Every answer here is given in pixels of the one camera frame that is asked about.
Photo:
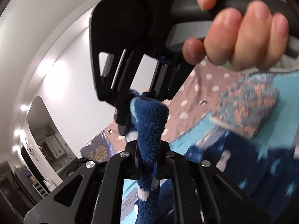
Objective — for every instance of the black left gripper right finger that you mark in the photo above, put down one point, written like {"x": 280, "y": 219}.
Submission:
{"x": 200, "y": 193}

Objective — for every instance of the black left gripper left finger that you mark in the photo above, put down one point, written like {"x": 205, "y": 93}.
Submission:
{"x": 92, "y": 194}

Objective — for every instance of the navy fleece star garment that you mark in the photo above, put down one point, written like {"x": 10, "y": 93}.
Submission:
{"x": 149, "y": 144}

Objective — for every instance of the black clothes pile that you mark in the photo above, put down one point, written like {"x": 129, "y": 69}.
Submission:
{"x": 72, "y": 167}

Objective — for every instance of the person's right hand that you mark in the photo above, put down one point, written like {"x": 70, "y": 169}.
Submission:
{"x": 256, "y": 39}

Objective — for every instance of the navy gold patterned pillow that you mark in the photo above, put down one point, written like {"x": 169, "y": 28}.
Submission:
{"x": 98, "y": 149}

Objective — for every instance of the white shelf rack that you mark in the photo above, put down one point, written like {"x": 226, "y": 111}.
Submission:
{"x": 39, "y": 189}

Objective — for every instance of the floral patterned folded cloth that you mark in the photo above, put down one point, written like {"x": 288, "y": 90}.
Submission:
{"x": 244, "y": 107}

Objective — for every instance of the light blue grey bedspread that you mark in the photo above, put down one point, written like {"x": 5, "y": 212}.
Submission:
{"x": 276, "y": 132}

